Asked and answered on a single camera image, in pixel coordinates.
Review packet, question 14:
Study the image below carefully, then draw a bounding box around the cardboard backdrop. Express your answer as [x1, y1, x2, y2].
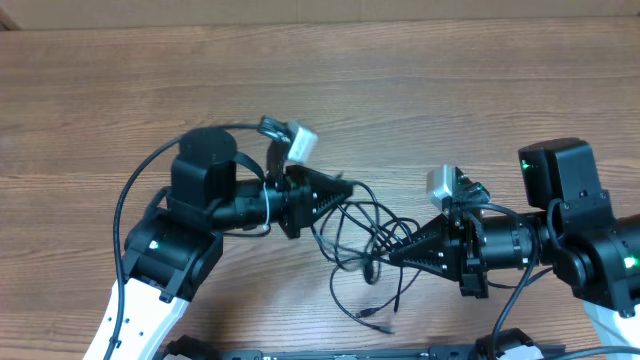
[1, 0, 639, 30]

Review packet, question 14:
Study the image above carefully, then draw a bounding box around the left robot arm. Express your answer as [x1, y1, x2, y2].
[85, 118, 354, 359]

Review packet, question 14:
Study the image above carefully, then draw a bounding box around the black usb cable bundle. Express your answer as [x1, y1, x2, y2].
[309, 171, 424, 335]

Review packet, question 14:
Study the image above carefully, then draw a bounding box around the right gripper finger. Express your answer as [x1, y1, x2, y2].
[399, 214, 449, 255]
[389, 251, 460, 280]

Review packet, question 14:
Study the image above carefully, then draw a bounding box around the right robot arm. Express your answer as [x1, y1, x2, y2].
[389, 138, 639, 359]

